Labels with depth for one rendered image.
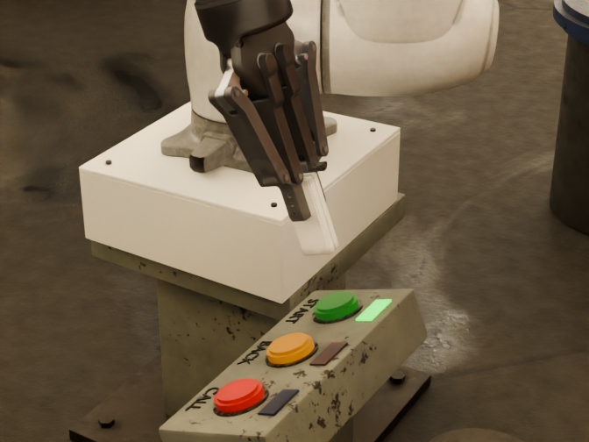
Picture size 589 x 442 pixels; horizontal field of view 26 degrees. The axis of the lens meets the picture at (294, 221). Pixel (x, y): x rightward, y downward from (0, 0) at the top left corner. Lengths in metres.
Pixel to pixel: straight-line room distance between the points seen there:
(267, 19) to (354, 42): 0.58
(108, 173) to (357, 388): 0.70
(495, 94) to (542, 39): 0.38
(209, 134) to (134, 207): 0.13
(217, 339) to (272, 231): 0.30
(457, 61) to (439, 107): 1.35
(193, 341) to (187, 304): 0.06
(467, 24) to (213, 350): 0.58
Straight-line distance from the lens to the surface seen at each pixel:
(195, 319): 1.80
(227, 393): 1.01
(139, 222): 1.66
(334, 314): 1.10
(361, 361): 1.05
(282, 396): 1.00
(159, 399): 1.98
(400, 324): 1.10
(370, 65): 1.59
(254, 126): 1.01
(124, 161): 1.69
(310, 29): 1.59
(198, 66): 1.63
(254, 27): 1.01
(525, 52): 3.28
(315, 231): 1.08
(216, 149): 1.63
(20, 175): 2.69
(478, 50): 1.60
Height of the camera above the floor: 1.22
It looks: 30 degrees down
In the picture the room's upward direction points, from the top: straight up
